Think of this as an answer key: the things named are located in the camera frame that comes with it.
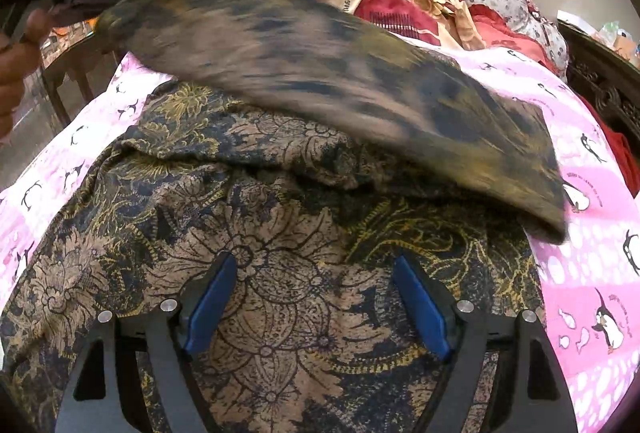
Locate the brown wooden table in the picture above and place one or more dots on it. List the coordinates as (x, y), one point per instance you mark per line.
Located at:
(70, 68)

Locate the carved dark wooden headboard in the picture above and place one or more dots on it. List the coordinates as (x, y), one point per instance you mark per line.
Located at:
(605, 83)

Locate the person's left hand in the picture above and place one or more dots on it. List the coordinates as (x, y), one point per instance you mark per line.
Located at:
(12, 68)

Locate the brown black batik garment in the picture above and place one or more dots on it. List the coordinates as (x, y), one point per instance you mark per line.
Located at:
(280, 223)

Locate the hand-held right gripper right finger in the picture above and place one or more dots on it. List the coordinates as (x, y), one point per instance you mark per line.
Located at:
(422, 308)

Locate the pink penguin print bedsheet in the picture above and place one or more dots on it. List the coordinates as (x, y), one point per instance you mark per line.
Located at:
(580, 273)

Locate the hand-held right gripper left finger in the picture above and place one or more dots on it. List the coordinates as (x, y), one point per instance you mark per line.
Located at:
(210, 308)

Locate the red cloth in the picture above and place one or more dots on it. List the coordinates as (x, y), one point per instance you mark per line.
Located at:
(622, 153)

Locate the red cream floral blanket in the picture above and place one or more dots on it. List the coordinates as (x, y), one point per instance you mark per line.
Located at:
(400, 8)

